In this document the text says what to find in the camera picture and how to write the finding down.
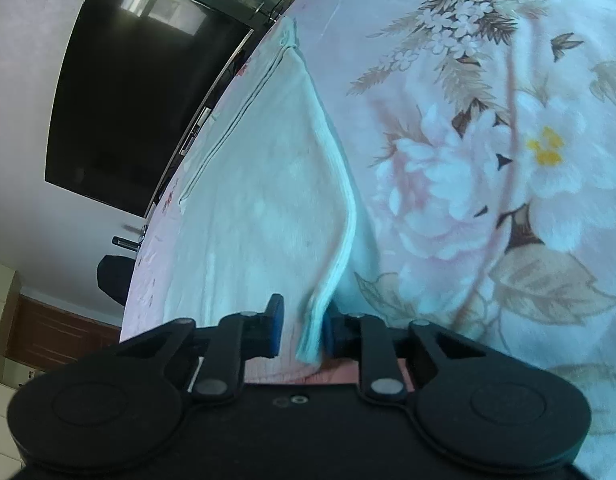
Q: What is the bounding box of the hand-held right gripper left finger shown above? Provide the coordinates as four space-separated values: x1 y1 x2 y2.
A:
113 294 285 404

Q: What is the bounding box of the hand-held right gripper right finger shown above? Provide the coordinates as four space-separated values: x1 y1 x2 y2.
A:
322 312 490 404

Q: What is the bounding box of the white knitted sweater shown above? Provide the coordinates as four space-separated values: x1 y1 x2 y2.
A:
158 16 359 366

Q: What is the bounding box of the black jacket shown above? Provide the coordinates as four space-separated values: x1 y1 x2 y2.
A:
97 255 134 307

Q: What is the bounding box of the silver set-top box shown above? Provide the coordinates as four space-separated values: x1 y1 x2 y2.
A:
180 106 211 153

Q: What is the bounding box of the brown wooden door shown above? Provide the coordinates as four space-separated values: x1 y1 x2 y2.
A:
5 295 121 373

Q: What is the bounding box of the black curved television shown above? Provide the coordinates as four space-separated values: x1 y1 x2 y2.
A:
44 0 255 219

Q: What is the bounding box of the beige overhead cabinet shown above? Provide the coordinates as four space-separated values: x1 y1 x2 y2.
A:
0 257 23 396

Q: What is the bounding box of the pink floral bedsheet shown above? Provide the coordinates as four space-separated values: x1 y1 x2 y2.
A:
119 0 616 461

